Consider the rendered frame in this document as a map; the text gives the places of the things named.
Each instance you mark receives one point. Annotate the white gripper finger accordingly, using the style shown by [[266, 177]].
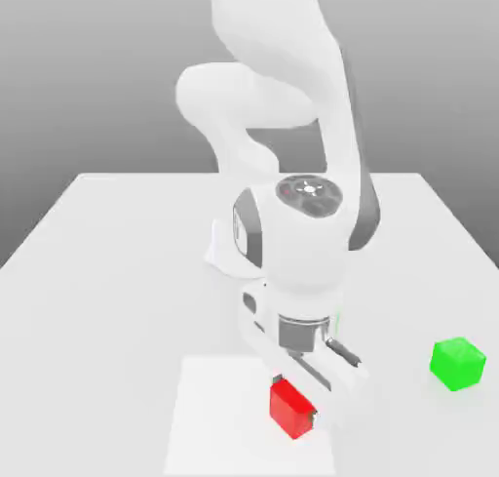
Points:
[[277, 378], [312, 417]]

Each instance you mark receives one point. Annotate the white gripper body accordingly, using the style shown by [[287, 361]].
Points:
[[343, 383]]

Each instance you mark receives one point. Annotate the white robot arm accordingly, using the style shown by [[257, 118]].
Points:
[[304, 250]]

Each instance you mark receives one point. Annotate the small red cube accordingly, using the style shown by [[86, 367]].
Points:
[[290, 408]]

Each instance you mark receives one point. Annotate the small green cube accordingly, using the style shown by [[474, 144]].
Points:
[[457, 364]]

